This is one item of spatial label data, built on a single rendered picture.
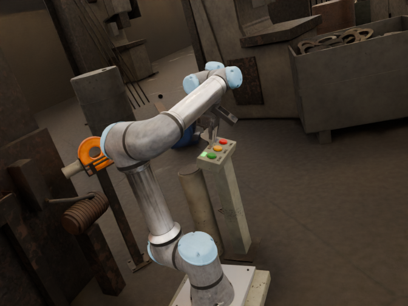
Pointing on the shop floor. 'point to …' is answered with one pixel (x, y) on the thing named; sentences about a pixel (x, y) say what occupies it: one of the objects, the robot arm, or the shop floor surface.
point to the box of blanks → (351, 76)
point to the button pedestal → (230, 201)
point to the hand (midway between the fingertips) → (212, 143)
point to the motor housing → (94, 241)
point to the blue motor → (192, 138)
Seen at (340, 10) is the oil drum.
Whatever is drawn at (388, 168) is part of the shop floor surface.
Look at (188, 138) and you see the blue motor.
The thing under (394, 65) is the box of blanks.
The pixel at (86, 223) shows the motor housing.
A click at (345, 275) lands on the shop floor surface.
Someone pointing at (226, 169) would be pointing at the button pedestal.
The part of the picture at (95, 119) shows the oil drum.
